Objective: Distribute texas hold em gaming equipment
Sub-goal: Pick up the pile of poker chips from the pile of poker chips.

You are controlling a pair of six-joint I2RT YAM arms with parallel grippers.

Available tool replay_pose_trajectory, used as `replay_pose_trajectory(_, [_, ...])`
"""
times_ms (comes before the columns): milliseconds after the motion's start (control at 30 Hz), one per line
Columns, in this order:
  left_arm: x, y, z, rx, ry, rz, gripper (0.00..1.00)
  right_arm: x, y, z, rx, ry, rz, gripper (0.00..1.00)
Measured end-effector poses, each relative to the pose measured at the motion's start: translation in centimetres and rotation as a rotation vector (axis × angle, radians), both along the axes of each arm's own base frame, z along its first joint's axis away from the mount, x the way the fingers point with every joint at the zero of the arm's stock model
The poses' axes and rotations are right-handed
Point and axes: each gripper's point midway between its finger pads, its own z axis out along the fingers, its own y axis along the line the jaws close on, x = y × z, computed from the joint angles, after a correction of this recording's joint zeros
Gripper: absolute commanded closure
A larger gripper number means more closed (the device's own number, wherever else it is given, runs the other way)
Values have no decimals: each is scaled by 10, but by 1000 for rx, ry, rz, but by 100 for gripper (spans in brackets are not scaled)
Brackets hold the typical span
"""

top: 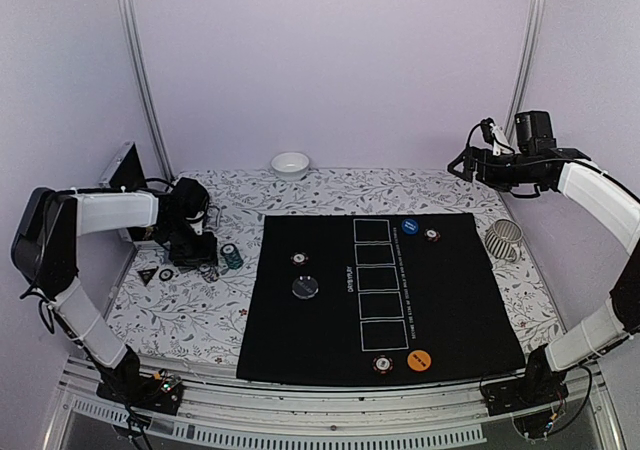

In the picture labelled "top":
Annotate red white poker chips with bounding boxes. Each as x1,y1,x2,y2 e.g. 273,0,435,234
290,252,309,266

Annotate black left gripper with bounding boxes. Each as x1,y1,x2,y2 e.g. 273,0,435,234
159,219,218,267

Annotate white ceramic bowl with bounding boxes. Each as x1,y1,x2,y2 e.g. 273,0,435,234
271,152,310,181

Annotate black poker play mat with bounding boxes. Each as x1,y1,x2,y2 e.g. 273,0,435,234
236,213,525,387

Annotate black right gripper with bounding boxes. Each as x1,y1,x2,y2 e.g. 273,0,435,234
448,146,541,192

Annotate green poker chip stack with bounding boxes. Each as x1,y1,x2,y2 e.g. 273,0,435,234
220,243,244,270

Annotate aluminium poker case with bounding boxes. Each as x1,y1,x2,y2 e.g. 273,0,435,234
98,142,224,244

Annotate left aluminium frame post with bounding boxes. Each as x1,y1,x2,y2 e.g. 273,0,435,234
117,0,174,180

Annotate black triangular marker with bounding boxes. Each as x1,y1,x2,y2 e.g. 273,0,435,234
138,268,158,286

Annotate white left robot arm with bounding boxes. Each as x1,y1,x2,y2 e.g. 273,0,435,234
11,178,218,404

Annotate right aluminium frame post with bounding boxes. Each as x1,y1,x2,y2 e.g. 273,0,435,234
507,0,546,124

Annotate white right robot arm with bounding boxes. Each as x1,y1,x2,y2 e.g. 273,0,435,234
448,110,639,406

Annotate orange big blind button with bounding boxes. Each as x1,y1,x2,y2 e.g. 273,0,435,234
407,349,432,373

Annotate blue peach poker chip stack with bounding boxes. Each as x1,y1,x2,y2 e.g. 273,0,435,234
198,264,219,283

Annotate blue small blind button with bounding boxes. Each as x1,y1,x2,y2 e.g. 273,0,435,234
401,218,420,235

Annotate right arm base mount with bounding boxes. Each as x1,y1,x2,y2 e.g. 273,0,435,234
479,372,568,440

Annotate front aluminium rail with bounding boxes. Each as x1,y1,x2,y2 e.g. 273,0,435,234
43,357,626,449

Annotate aluminium frame post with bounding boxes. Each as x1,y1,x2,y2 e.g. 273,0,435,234
117,0,174,180
507,0,546,124

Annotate black dealer button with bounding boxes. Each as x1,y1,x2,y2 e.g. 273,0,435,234
291,275,319,300

